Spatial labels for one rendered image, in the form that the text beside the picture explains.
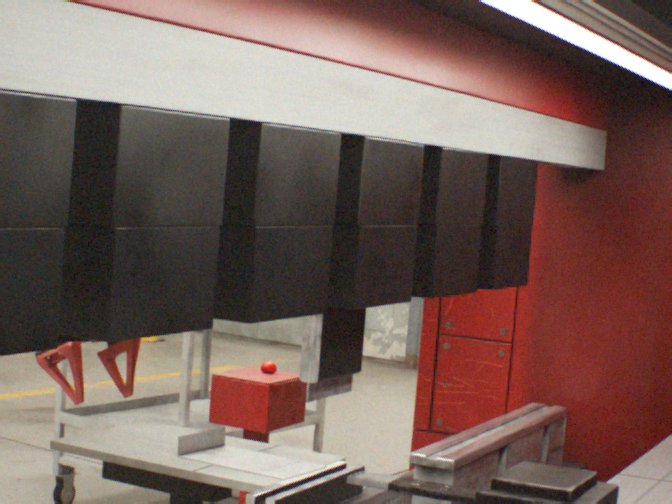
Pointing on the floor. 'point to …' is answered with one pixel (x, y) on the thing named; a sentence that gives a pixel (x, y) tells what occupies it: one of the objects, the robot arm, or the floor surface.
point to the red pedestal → (257, 401)
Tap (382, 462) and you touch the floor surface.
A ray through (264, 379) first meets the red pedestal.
